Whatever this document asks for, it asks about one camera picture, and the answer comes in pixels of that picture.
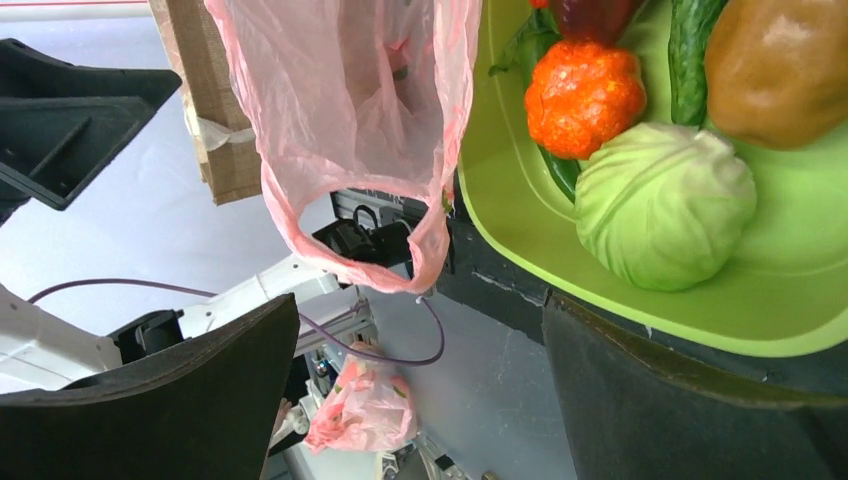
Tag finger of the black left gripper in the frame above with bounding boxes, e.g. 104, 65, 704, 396
1, 38, 182, 221

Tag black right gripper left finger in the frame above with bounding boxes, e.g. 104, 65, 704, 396
1, 294, 299, 479

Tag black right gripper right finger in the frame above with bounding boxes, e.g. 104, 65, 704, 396
542, 293, 847, 479

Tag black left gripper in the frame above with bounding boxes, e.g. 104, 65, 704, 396
312, 205, 420, 273

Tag pink plastic grocery bag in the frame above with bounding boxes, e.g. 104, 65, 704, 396
206, 1, 482, 294

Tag dark purple fruit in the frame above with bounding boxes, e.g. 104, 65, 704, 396
548, 0, 645, 46

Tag brown potato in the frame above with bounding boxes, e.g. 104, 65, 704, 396
705, 0, 847, 150

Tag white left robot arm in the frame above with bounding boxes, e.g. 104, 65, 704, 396
1, 38, 347, 390

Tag brown paper bag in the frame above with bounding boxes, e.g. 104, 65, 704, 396
148, 0, 261, 205

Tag green plastic tray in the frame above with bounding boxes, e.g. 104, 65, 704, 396
458, 1, 847, 357

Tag green cabbage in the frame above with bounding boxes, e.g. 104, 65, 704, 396
574, 122, 757, 292

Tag orange bumpy fruit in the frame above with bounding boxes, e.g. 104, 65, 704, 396
524, 40, 647, 160

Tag dark green chili pepper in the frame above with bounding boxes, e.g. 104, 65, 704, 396
488, 7, 581, 202

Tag green cucumber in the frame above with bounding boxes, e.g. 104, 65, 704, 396
668, 0, 727, 127

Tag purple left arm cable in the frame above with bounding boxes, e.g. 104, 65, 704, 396
27, 278, 446, 368

